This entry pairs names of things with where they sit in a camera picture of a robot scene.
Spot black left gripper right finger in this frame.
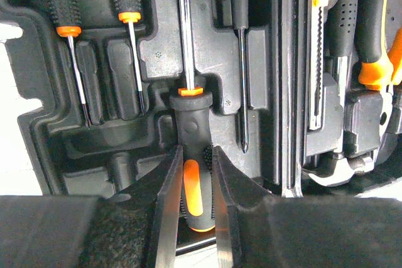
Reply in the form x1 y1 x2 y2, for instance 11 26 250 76
212 146 401 267

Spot floral table cloth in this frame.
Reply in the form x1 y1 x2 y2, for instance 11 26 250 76
1 21 42 195

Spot steel claw hammer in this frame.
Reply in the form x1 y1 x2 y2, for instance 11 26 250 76
304 0 357 187

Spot small black orange screwdriver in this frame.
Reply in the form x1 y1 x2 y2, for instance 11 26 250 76
113 0 144 113

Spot large black orange screwdriver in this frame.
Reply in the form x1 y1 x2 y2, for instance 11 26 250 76
170 0 215 232

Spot black plastic tool case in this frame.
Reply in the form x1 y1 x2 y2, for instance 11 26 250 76
0 0 402 256

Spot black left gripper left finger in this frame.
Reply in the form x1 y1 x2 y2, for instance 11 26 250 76
1 146 183 267

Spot precision screwdriver orange black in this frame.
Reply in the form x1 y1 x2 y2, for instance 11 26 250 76
47 0 90 127

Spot orange handled long-nose pliers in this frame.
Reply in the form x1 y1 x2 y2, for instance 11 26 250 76
231 0 249 154

